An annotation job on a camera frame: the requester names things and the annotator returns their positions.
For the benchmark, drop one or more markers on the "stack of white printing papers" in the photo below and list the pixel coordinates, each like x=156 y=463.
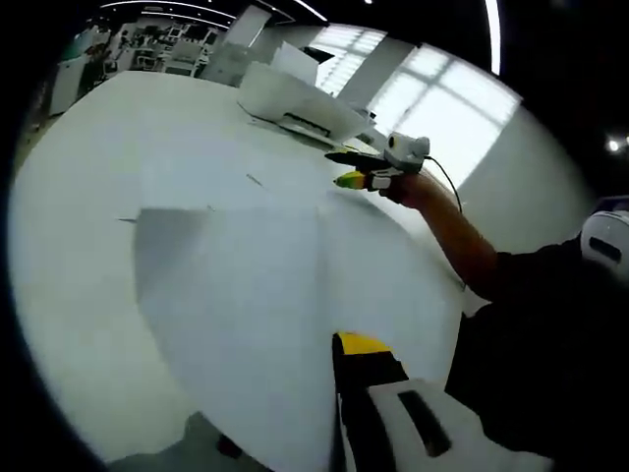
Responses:
x=245 y=319

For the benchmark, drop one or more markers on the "person's black-clad torso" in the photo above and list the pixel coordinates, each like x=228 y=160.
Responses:
x=540 y=344

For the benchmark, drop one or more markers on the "person's right hand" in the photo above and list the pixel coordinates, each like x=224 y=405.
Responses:
x=410 y=192

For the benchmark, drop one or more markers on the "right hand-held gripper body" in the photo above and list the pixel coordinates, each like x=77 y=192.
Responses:
x=405 y=152

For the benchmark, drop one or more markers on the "white printer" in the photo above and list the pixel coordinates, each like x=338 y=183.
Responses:
x=295 y=98

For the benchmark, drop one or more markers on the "wide window with blinds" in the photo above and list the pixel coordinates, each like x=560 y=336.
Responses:
x=457 y=108

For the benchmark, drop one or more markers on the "narrow window with blinds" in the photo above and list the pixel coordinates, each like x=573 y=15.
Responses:
x=349 y=54

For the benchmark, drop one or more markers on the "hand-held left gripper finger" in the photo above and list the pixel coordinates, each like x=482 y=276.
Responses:
x=383 y=418

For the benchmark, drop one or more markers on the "white worn neck device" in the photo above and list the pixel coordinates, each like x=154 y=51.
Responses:
x=602 y=231

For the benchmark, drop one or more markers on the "white rack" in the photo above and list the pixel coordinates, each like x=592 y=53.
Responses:
x=184 y=56

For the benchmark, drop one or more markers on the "white cabinet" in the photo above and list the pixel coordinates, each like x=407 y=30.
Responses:
x=66 y=86

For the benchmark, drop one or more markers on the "teal board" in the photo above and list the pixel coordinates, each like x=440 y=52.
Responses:
x=81 y=44

